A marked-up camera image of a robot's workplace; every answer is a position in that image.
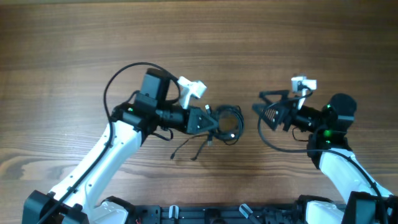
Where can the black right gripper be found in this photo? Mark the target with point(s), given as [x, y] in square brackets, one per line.
[288, 115]

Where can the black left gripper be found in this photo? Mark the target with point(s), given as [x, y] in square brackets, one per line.
[193, 116]

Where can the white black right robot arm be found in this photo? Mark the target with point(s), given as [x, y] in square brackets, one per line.
[366, 201]

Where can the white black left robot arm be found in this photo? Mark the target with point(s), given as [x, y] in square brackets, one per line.
[162, 102]

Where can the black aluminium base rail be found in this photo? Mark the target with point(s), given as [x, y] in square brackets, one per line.
[174, 214]

